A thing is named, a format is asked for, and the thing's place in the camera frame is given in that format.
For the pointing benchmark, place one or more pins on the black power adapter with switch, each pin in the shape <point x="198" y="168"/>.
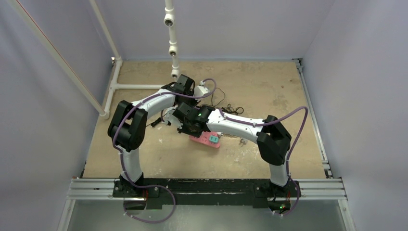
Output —
<point x="155" y="123"/>

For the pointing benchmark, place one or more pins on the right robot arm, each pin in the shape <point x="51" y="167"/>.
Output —
<point x="272" y="138"/>

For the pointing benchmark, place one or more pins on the teal white plug adapter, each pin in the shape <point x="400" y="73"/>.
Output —
<point x="213" y="139"/>

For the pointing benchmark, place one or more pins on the pink triangular power socket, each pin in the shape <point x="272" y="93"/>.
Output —
<point x="203" y="139"/>

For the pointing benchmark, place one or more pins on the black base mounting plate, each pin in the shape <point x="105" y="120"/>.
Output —
<point x="257" y="193"/>

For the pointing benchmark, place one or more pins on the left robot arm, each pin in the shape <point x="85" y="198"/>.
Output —
<point x="128" y="125"/>

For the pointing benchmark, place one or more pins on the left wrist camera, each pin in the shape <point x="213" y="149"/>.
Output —
<point x="201" y="92"/>

